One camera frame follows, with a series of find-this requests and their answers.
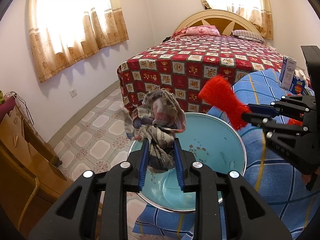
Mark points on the pink pillow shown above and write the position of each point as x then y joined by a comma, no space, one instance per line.
209,30

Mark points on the left window curtain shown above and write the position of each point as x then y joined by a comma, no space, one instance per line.
64,32

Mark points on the blue plaid tablecloth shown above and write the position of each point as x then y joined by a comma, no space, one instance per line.
280,185

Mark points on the bed with red patterned cover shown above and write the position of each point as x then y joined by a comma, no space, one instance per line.
183,65

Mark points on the striped pillow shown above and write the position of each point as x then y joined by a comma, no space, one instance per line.
248,35

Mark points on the white wall socket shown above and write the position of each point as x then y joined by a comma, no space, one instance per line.
73,93

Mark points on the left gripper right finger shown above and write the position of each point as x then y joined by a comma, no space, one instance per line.
226,204

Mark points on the blue milk carton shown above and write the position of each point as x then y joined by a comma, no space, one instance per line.
298,82

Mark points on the beige wooden headboard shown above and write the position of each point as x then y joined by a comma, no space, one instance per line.
224,21

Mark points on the wooden cabinet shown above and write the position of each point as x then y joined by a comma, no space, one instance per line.
30,179

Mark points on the white tall carton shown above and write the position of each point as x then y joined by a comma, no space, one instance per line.
287,72

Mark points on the red knitted cloth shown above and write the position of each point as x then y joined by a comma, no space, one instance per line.
218,93

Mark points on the plaid rag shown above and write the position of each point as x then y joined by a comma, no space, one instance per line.
158,119

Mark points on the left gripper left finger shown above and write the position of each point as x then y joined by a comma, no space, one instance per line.
74,214

